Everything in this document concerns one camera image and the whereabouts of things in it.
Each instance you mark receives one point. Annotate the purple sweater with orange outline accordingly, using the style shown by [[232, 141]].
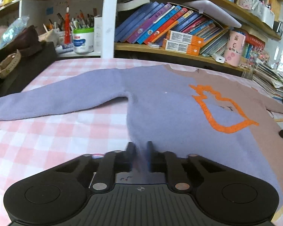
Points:
[[160, 103]]

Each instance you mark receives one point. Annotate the pink printed cup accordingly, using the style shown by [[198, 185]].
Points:
[[234, 49]]

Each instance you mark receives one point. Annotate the stack of magazines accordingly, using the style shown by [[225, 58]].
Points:
[[271, 80]]

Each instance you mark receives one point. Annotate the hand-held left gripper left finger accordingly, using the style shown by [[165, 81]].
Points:
[[129, 154]]

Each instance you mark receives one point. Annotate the white can with green lid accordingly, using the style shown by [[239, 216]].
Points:
[[83, 42]]

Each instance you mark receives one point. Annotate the tall white box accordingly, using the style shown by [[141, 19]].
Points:
[[97, 35]]

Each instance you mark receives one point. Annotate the red tassel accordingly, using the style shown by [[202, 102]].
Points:
[[67, 28]]

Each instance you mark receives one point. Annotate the maroon cloth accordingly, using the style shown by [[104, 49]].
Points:
[[28, 40]]

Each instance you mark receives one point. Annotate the iridescent plastic bag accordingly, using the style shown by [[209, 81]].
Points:
[[9, 33]]

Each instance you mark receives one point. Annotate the pink checked tablecloth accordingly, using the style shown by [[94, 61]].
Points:
[[49, 141]]

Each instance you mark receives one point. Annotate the orange and white box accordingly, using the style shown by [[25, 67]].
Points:
[[179, 47], [184, 37]]

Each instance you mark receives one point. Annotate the bunch of pens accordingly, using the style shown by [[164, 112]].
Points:
[[80, 21]]

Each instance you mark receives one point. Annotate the woven straw basket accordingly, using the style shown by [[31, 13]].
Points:
[[7, 67]]

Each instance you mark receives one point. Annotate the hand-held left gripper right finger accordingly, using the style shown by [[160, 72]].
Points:
[[151, 155]]

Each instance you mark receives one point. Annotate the black piano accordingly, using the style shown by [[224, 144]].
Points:
[[44, 51]]

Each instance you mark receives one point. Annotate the black and white book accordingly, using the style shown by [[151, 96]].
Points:
[[136, 1]]

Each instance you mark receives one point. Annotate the white charger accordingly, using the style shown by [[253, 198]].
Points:
[[218, 58]]

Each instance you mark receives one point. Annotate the row of colourful books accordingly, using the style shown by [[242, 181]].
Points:
[[155, 23]]

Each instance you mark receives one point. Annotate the white storage box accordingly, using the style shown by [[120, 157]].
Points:
[[266, 15]]

